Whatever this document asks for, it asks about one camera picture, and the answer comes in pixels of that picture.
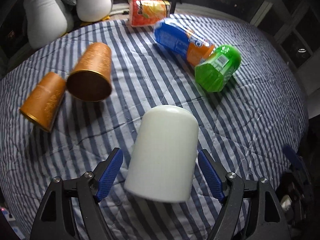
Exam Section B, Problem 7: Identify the white ceramic cup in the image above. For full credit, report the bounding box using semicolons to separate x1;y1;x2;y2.
124;105;199;203

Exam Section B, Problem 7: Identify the small copper metal cup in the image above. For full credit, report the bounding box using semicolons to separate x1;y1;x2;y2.
20;72;66;132

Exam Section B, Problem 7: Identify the large copper metal cup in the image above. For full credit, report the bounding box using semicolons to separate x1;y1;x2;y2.
66;42;112;102

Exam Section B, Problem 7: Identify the green plastic bottle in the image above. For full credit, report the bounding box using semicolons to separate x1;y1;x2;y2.
194;44;241;93

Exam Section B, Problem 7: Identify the blue white striped bedspread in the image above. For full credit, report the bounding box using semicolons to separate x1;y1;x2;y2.
1;14;308;239

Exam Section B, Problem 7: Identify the blue orange snack package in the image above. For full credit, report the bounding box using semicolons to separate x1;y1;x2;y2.
153;18;215;66

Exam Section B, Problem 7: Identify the left penguin plush toy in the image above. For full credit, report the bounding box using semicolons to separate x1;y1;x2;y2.
23;0;76;50

